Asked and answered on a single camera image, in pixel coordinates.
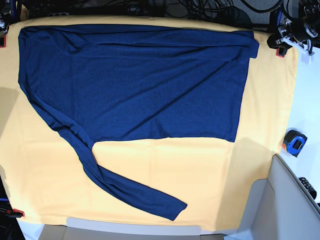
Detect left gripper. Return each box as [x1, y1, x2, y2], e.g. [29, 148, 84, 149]
[267, 21, 309, 53]

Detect blue long-sleeve shirt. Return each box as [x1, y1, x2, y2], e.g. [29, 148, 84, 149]
[18, 24, 259, 221]

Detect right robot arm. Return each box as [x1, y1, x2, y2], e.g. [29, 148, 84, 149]
[0, 13, 12, 38]

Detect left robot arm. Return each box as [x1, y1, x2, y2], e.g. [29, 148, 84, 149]
[267, 0, 320, 58]

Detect red clamp top right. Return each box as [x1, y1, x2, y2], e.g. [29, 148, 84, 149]
[276, 46, 288, 58]

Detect red clamp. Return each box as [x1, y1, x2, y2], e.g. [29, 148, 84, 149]
[5, 209, 25, 218]
[276, 46, 288, 58]
[0, 35, 6, 48]

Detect blue tape measure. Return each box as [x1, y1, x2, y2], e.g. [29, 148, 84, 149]
[282, 129, 308, 158]

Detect white cardboard box right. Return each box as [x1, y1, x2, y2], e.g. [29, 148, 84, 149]
[224, 154, 320, 240]

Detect white cardboard box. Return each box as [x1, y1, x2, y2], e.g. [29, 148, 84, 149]
[224, 154, 320, 240]
[39, 217, 227, 240]

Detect yellow table cloth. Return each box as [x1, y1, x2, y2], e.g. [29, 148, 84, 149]
[0, 15, 300, 232]

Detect red clamp top left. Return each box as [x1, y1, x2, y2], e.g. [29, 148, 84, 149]
[0, 35, 6, 48]

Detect white cardboard box bottom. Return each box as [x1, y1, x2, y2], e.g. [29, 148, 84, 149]
[39, 217, 227, 240]

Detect red clamp bottom left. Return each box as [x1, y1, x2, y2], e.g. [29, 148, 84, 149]
[5, 209, 25, 218]

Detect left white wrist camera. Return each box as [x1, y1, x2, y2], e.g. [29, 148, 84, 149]
[301, 53, 314, 65]

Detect black perforated strap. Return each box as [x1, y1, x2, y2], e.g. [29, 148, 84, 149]
[298, 176, 318, 200]

